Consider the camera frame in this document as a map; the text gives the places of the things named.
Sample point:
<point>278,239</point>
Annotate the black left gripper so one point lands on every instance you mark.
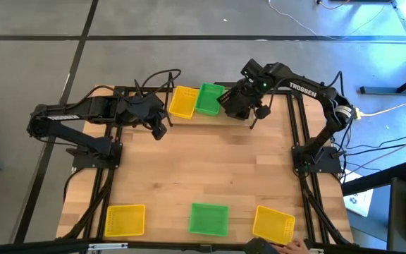
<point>141,109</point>

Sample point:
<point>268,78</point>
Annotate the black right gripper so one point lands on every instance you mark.
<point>250,91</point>

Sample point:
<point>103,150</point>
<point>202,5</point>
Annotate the yellow plastic basket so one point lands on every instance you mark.
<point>124,220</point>
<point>272,225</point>
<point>183,102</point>

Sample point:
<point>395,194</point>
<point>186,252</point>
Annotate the green plastic basket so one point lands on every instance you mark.
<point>209,219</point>
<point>209,98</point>

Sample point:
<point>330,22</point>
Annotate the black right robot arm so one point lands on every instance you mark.
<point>326,95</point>

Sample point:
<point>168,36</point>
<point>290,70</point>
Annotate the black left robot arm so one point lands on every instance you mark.
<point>69,135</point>

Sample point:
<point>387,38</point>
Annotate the white power strip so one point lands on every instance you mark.
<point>358,113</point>

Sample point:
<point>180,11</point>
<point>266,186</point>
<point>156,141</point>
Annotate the black desk leg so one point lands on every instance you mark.
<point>382,90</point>

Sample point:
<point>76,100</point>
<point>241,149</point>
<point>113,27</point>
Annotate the black desk edge bar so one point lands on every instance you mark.
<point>372,180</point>

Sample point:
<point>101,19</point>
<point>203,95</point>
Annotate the white paper sheet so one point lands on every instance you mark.
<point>359,202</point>

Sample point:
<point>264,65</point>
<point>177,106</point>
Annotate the person's hand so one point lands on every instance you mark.
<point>294,247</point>

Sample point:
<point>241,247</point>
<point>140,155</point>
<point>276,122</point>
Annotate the black crossbar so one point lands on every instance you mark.
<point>30,248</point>

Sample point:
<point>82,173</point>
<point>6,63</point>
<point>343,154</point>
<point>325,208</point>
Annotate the black aluminium rig frame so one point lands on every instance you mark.
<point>290,123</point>

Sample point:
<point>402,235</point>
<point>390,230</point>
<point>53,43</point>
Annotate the wooden shelf with black frame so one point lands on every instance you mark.
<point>203,120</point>

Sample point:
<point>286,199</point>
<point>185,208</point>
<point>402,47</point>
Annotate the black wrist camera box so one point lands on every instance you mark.
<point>251,68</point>

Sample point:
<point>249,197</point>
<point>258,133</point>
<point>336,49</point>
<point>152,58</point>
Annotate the silver metal bracket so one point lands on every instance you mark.
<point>108,246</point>

